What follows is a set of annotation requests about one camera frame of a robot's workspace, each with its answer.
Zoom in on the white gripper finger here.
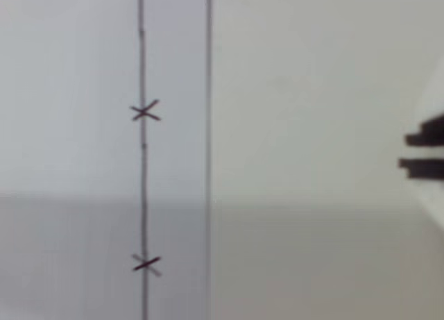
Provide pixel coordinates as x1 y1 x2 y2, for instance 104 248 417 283
397 158 444 230
404 52 444 148

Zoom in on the white paper sheet with markings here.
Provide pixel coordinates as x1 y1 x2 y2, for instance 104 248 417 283
0 0 212 320

